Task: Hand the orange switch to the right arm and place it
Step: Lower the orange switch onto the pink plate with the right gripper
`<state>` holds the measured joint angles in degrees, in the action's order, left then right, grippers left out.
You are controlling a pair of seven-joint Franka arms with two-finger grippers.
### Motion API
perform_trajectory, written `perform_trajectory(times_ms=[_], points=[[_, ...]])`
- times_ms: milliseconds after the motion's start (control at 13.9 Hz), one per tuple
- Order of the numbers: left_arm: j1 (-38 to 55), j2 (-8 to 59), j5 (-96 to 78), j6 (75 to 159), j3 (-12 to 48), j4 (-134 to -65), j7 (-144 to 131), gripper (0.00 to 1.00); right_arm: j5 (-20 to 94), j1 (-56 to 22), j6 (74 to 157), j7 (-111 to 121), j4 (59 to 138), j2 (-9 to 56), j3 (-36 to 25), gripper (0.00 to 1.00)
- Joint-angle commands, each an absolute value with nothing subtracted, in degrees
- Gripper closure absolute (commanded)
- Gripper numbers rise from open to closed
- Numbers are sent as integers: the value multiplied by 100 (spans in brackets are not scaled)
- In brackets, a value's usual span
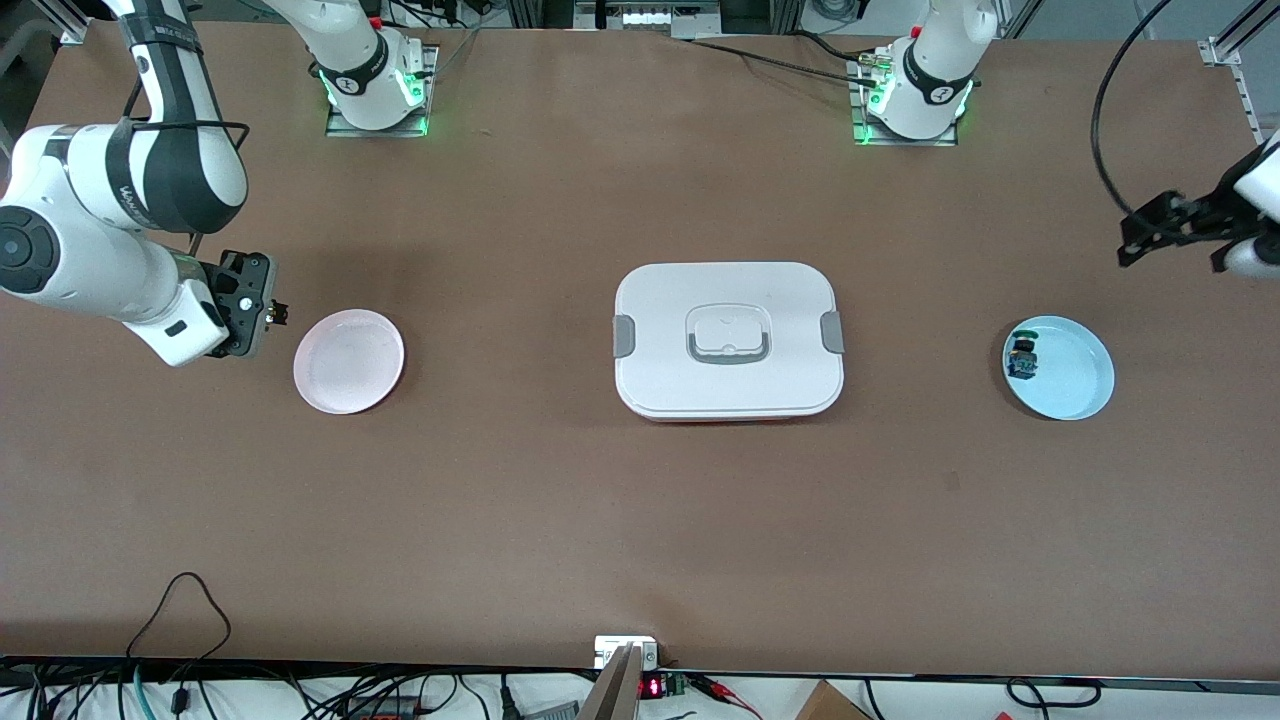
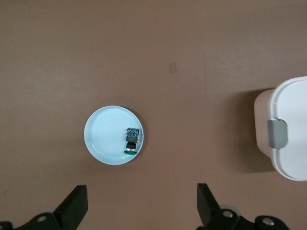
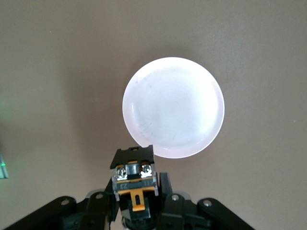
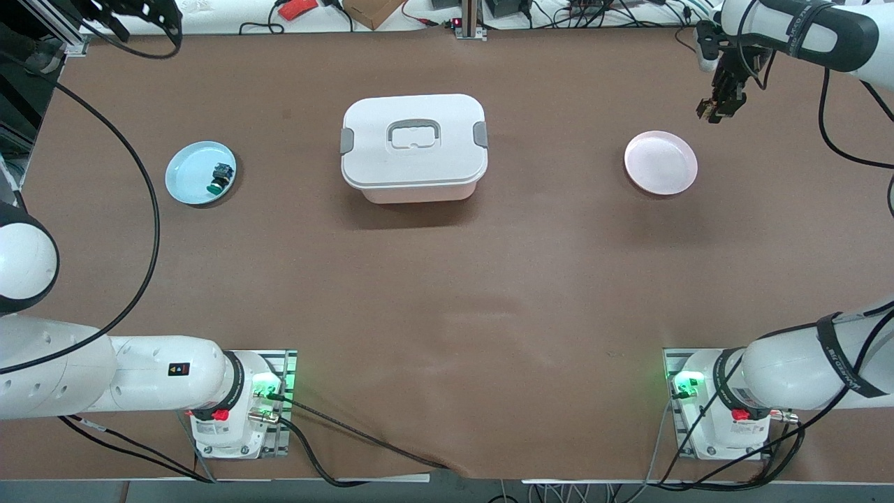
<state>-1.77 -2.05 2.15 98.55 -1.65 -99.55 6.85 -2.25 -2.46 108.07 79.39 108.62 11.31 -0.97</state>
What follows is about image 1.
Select black looped cable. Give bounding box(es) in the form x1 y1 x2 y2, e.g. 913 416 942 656
125 572 233 666

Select pink round plate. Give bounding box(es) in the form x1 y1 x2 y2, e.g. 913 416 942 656
293 309 406 416

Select light blue round plate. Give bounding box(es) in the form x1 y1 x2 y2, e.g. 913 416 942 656
1002 315 1116 422

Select red and black clip leads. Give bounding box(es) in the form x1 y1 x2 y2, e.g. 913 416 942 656
690 674 763 720

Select brown cardboard box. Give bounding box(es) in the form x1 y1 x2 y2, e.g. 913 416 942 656
795 680 873 720

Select silver power strip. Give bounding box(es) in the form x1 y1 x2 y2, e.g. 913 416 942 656
575 0 723 39

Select grey metal bar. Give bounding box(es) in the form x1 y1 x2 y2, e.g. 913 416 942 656
578 643 646 720

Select black coiled cable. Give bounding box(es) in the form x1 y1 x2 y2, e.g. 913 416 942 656
1005 677 1103 710

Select small white electronics box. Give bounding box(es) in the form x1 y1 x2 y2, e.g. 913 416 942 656
594 636 661 671

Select long black table cable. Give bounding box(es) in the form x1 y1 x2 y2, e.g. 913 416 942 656
685 38 881 91

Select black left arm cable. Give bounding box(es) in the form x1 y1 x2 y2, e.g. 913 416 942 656
1090 0 1176 221

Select aluminium profile corner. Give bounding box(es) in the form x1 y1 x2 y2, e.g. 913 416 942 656
35 0 93 46

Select aluminium frame rail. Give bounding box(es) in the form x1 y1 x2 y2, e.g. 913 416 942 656
1198 0 1280 151

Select green and blue switch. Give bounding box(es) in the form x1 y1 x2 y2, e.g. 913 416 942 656
1005 328 1042 382

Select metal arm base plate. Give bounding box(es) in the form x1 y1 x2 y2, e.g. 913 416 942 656
849 50 960 148
324 44 440 139

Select thin grey cable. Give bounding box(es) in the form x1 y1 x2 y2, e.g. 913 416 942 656
432 28 483 81

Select short black table cable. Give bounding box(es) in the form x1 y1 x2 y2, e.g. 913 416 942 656
795 28 871 66

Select white lidded container grey latches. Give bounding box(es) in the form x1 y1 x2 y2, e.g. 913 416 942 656
612 262 846 424

